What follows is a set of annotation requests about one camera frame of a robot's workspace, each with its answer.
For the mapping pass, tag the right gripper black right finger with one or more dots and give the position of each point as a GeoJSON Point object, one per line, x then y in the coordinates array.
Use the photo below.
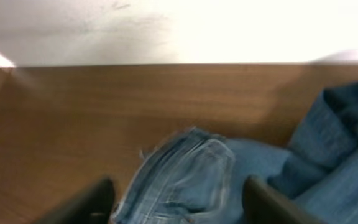
{"type": "Point", "coordinates": [262, 204]}

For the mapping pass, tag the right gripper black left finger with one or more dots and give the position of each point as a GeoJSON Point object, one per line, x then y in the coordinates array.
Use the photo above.
{"type": "Point", "coordinates": [92, 205]}

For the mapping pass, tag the blue denim jeans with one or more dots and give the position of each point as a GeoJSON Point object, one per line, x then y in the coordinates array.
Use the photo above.
{"type": "Point", "coordinates": [198, 177]}

